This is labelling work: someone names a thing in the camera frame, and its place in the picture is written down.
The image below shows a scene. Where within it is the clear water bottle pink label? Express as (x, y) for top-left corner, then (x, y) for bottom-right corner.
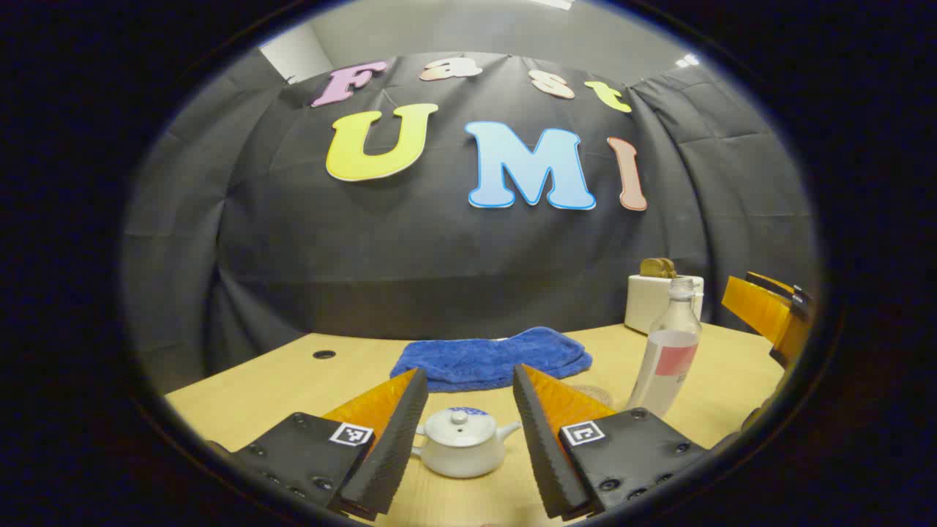
(627, 277), (703, 419)

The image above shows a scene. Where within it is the white ceramic teacup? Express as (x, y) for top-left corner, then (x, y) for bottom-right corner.
(411, 419), (523, 479)

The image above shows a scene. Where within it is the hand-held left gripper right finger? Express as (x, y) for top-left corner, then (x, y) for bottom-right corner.
(512, 364), (709, 522)

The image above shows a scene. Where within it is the blue towel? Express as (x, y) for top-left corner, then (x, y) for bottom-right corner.
(389, 326), (594, 393)

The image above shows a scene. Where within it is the black backdrop cloth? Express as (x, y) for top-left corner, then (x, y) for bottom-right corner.
(121, 51), (819, 396)

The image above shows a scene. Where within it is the white toaster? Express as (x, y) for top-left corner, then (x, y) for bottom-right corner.
(624, 274), (705, 336)

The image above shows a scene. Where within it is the white teacup lid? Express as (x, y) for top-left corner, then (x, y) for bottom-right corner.
(426, 408), (500, 447)

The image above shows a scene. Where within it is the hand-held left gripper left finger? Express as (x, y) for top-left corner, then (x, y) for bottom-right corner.
(209, 367), (430, 522)

